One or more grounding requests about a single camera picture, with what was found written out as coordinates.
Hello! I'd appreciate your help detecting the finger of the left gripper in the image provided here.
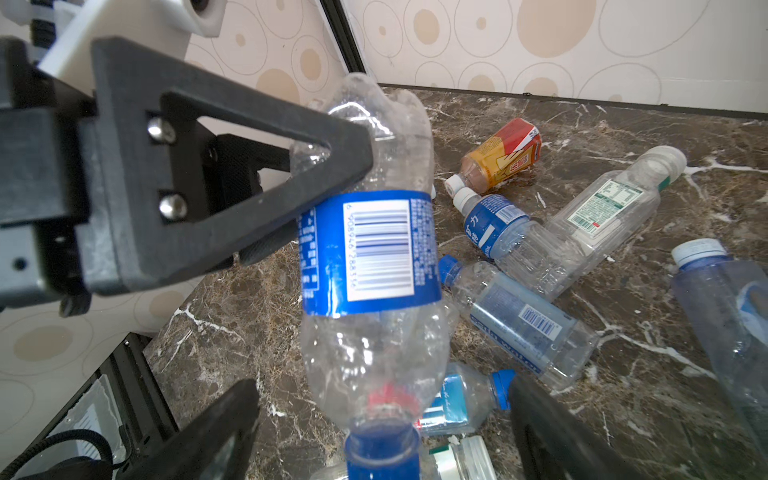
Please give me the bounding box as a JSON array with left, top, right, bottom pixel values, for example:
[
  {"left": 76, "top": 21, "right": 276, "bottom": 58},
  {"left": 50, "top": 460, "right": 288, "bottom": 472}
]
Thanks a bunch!
[{"left": 200, "top": 133, "right": 297, "bottom": 266}]

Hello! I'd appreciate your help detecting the clear bottle pink red label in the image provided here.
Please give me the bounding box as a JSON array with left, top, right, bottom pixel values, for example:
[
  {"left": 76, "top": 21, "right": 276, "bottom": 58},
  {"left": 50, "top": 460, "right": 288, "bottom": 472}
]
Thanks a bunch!
[{"left": 311, "top": 429, "right": 496, "bottom": 479}]

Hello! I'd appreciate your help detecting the orange red label bottle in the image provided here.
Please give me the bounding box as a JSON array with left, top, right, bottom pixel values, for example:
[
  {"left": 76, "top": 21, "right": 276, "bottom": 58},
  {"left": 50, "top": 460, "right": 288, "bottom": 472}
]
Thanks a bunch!
[{"left": 444, "top": 118, "right": 542, "bottom": 197}]

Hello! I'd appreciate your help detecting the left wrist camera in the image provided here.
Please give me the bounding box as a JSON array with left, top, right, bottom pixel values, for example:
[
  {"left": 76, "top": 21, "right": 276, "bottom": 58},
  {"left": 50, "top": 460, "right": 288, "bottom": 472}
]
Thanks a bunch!
[{"left": 1, "top": 1, "right": 226, "bottom": 93}]

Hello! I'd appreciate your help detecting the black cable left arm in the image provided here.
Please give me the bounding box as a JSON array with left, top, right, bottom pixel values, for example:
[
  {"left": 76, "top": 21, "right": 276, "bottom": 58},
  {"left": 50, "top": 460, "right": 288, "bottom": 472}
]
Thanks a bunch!
[{"left": 0, "top": 428, "right": 115, "bottom": 480}]

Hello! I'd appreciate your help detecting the crushed bottle blue label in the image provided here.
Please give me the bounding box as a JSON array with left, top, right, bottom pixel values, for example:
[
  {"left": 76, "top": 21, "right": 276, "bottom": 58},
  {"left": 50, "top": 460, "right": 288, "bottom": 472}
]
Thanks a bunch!
[{"left": 298, "top": 73, "right": 455, "bottom": 479}]

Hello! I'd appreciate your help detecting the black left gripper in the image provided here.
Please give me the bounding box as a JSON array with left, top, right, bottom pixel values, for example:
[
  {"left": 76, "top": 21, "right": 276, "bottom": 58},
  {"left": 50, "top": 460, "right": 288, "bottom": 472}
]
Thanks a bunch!
[{"left": 1, "top": 36, "right": 372, "bottom": 312}]

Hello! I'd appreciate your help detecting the clear bottle pale blue label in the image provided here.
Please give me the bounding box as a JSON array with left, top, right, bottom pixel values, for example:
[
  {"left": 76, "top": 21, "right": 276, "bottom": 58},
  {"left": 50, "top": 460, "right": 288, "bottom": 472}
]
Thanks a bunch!
[{"left": 439, "top": 255, "right": 598, "bottom": 391}]

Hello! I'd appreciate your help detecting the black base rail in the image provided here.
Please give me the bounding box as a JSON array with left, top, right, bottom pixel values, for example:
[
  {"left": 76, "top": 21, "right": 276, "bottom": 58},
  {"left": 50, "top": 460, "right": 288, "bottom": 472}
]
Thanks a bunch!
[{"left": 1, "top": 333, "right": 157, "bottom": 479}]

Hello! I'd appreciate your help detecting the clear bottle blue label white cap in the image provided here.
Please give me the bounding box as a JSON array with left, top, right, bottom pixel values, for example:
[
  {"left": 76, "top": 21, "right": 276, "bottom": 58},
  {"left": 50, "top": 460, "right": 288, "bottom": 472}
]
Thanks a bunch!
[{"left": 453, "top": 187, "right": 588, "bottom": 301}]

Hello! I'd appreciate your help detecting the clear bottle purple tint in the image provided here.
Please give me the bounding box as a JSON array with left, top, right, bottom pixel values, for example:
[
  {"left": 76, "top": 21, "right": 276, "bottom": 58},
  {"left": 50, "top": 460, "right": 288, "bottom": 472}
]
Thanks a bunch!
[{"left": 671, "top": 238, "right": 767, "bottom": 458}]

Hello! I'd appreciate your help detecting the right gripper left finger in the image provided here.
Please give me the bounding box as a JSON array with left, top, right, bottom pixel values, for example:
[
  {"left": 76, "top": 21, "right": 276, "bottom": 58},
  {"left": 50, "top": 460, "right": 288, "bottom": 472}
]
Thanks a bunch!
[{"left": 117, "top": 378, "right": 259, "bottom": 479}]

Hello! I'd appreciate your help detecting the clear bottle green white label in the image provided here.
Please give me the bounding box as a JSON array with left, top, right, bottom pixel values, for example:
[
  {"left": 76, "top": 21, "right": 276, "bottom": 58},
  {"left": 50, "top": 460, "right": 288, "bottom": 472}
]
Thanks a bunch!
[{"left": 545, "top": 146, "right": 687, "bottom": 277}]

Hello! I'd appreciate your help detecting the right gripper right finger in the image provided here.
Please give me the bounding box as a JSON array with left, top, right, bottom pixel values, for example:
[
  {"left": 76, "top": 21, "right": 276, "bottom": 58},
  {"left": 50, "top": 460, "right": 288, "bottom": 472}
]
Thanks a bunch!
[{"left": 508, "top": 376, "right": 646, "bottom": 479}]

